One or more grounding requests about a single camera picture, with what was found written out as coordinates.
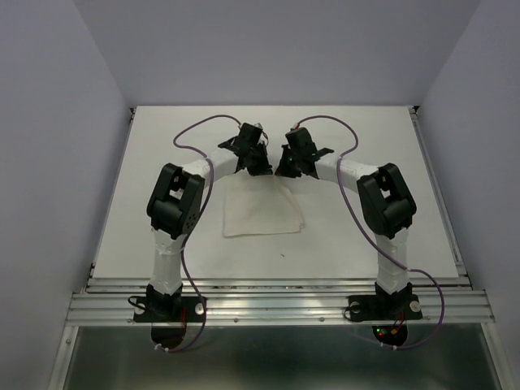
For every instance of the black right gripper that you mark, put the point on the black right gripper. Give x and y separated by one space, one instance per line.
282 170

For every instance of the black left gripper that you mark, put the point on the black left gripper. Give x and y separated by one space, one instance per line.
264 169

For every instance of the white cloth napkin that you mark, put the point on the white cloth napkin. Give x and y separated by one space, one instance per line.
259 206

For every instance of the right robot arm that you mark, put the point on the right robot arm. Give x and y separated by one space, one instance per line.
387 209

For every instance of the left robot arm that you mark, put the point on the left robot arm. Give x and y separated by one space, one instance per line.
175 207

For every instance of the aluminium right side rail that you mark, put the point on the aluminium right side rail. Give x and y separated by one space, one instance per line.
448 227

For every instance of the aluminium rail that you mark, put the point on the aluminium rail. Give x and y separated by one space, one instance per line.
448 227
270 302

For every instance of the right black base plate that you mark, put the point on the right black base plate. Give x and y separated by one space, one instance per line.
361 308

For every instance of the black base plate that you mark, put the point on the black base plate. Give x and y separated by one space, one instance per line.
361 308
179 309

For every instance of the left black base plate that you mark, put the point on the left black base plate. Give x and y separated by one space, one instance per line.
179 309

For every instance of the aluminium front rail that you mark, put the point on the aluminium front rail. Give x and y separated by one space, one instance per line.
270 302

